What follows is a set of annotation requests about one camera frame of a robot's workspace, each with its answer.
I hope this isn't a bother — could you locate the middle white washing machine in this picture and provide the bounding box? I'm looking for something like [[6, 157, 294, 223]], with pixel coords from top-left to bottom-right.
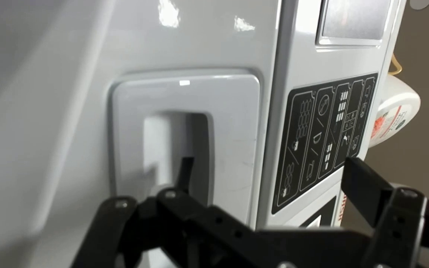
[[0, 0, 408, 268]]

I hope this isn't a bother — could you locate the white laundry detergent bottle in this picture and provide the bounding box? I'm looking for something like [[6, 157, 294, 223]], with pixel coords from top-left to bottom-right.
[[370, 74, 422, 147]]

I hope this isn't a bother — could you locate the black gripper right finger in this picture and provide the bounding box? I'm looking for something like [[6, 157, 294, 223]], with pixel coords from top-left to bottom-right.
[[341, 157, 426, 268]]

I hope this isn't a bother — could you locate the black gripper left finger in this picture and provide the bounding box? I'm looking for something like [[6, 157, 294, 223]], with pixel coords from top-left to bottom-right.
[[70, 157, 255, 268]]

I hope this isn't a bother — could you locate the round wall cover plate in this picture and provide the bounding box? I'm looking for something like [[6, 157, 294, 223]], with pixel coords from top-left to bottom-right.
[[408, 0, 429, 10]]

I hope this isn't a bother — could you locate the grey washer door handle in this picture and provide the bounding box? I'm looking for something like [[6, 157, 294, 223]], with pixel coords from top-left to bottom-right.
[[111, 70, 261, 222]]

